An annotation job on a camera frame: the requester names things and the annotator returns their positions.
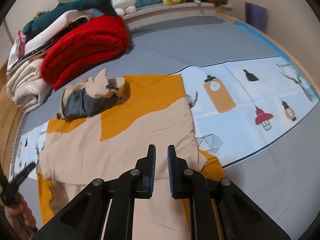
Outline beige and mustard hooded jacket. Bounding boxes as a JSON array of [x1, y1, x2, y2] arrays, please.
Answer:
[[38, 75, 224, 239]]

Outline person's left hand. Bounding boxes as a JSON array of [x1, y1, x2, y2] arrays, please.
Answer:
[[4, 194, 36, 234]]

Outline wooden headboard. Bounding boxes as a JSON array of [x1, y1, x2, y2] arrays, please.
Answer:
[[0, 60, 23, 177]]

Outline light blue printed bed runner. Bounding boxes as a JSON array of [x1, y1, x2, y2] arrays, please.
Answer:
[[10, 56, 318, 176]]

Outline grey bed sheet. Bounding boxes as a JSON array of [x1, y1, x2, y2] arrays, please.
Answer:
[[17, 16, 319, 239]]

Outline cream folded blanket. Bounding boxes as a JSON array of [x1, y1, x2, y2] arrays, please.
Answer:
[[7, 58, 52, 114]]

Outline white folded bedding stack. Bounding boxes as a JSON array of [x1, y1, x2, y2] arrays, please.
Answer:
[[7, 10, 92, 76]]

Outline red folded quilt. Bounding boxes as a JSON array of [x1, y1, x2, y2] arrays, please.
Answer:
[[40, 15, 129, 90]]

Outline dark teal shark plush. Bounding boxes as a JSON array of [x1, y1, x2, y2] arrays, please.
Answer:
[[22, 0, 117, 36]]

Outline white plush toy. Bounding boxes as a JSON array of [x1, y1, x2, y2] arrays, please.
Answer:
[[111, 0, 137, 17]]

